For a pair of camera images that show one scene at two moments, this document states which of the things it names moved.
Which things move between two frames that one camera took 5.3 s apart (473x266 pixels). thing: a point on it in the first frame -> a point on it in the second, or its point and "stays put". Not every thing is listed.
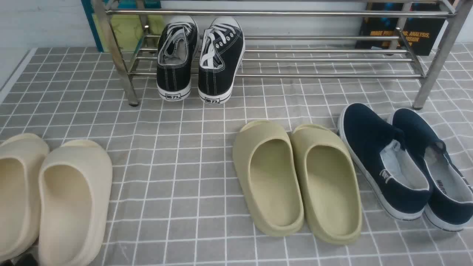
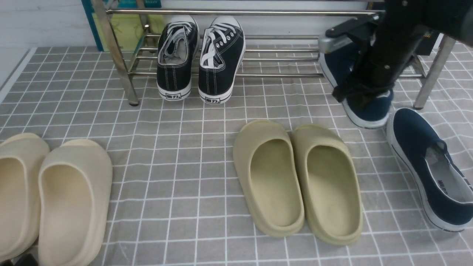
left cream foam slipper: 23,158 stays put
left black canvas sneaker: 176,42 stays put
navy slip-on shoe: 379,150 -> 336,55
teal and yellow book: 140,24 stays put
